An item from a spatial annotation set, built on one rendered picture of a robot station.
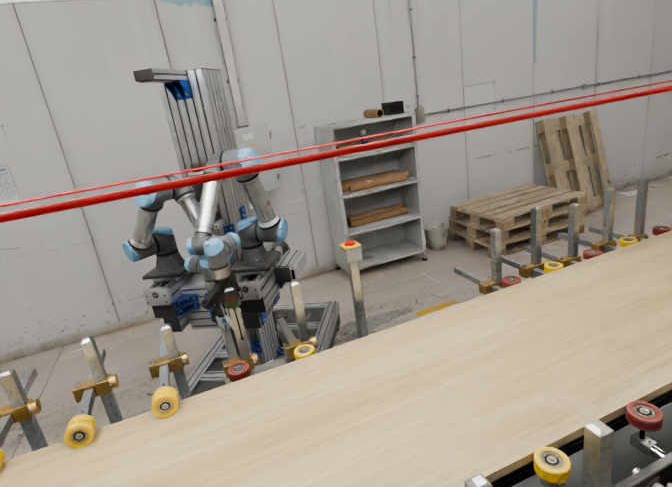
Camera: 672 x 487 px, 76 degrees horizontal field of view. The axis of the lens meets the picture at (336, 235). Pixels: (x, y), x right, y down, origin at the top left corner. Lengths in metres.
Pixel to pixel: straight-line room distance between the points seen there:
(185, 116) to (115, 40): 1.92
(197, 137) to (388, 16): 2.91
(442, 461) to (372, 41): 4.06
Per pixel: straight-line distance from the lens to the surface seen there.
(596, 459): 1.05
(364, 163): 4.61
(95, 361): 1.76
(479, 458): 1.26
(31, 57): 4.34
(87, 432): 1.62
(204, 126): 2.38
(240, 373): 1.66
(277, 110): 4.30
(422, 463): 1.24
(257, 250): 2.24
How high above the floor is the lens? 1.80
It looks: 18 degrees down
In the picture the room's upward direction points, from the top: 8 degrees counter-clockwise
